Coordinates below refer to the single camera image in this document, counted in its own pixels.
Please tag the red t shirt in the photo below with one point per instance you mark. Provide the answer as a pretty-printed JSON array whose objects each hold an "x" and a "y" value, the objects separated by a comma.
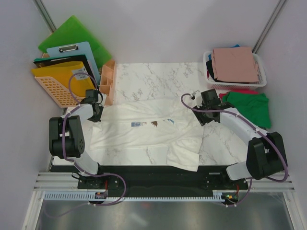
[{"x": 221, "y": 95}]

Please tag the white printed t shirt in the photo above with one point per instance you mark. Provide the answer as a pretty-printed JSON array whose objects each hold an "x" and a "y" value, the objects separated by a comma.
[{"x": 151, "y": 123}]

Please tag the yellow folder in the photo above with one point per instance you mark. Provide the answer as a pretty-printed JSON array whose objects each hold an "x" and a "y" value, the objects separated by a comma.
[{"x": 62, "y": 73}]

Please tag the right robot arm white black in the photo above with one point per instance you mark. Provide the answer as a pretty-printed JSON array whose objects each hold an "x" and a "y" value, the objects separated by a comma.
[{"x": 265, "y": 151}]

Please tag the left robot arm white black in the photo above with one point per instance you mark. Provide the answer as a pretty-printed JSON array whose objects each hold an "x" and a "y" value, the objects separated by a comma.
[{"x": 66, "y": 139}]

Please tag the white cable duct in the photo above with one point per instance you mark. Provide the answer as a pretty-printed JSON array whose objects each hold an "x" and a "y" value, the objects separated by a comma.
[{"x": 103, "y": 195}]

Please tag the green t shirt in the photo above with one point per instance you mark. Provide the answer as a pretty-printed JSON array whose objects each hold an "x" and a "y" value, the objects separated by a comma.
[{"x": 255, "y": 107}]

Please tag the light blue clipboard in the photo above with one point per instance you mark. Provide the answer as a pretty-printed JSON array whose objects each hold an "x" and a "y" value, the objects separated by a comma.
[{"x": 82, "y": 48}]

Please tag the orange mesh file holder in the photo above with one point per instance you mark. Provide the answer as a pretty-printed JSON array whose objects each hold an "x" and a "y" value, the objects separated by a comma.
[{"x": 63, "y": 96}]

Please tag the peach compartment organizer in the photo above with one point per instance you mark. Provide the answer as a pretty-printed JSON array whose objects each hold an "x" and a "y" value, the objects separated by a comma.
[{"x": 108, "y": 81}]

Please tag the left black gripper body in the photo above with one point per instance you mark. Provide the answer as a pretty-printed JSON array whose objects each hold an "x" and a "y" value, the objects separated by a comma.
[{"x": 96, "y": 118}]

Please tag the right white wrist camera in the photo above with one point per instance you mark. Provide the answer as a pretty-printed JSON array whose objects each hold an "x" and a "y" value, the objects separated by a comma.
[{"x": 195, "y": 95}]

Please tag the white laundry basket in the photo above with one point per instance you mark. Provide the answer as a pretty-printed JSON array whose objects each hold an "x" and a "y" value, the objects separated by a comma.
[{"x": 211, "y": 84}]

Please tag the black garment in basket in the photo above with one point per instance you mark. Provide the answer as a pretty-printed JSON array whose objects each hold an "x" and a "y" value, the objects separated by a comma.
[{"x": 210, "y": 68}]

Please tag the green plastic board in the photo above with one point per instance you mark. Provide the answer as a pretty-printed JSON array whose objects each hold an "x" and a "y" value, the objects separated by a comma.
[{"x": 73, "y": 31}]

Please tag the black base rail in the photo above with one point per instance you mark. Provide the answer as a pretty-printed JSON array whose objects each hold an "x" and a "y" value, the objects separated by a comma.
[{"x": 160, "y": 181}]

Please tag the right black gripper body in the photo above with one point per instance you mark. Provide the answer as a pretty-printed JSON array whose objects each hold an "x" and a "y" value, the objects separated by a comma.
[{"x": 203, "y": 117}]

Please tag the black folder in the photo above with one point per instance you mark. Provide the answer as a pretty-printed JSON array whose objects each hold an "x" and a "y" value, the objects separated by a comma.
[{"x": 44, "y": 62}]

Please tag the pink folded t shirt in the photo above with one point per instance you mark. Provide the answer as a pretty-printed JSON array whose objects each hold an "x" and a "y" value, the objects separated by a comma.
[{"x": 235, "y": 64}]

